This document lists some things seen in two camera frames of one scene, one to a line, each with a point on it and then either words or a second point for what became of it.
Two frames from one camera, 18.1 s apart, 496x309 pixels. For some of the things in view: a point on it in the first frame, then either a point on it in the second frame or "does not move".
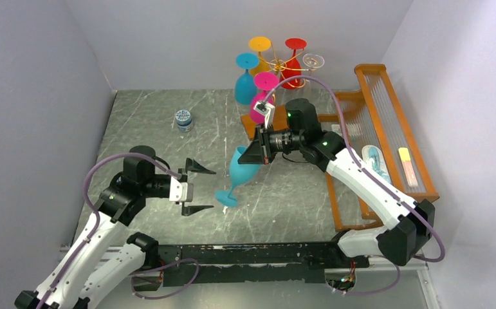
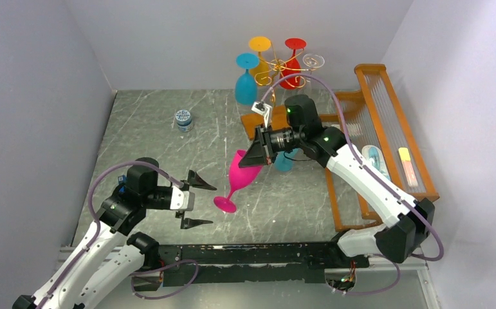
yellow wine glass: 260,44 does not move
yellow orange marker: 404,156 does not move
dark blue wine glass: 244,88 does not move
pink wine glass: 266,81 -> 240,178
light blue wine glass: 240,174 -> 284,160
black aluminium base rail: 204,264 does not move
